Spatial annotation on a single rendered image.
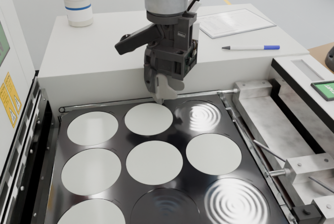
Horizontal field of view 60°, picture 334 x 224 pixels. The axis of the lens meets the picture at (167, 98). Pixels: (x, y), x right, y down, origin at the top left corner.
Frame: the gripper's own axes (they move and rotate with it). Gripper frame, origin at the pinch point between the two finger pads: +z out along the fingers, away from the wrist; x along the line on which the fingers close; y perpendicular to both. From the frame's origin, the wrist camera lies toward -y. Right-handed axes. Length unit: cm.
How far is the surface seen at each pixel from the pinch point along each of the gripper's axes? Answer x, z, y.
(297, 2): 376, 91, 10
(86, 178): -23.4, 1.3, -1.2
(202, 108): 2.7, 1.4, 9.5
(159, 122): -5.8, 1.2, 3.4
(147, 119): -6.0, 1.2, 0.7
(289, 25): 292, 91, 11
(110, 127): -11.3, 1.3, -4.8
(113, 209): -26.1, 1.3, 6.1
